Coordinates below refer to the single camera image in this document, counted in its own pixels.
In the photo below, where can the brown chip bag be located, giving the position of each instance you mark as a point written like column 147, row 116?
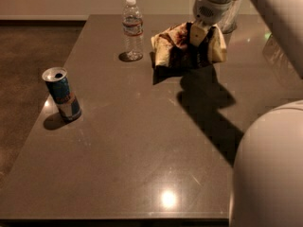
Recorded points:
column 173, row 49

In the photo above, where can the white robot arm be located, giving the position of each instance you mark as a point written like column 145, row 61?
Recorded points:
column 267, row 186

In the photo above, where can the blue silver energy drink can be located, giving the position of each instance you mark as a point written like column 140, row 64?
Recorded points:
column 58, row 86

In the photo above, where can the clear plastic water bottle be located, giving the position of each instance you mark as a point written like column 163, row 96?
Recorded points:
column 132, row 23

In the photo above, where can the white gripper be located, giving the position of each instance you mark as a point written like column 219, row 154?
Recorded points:
column 208, row 12

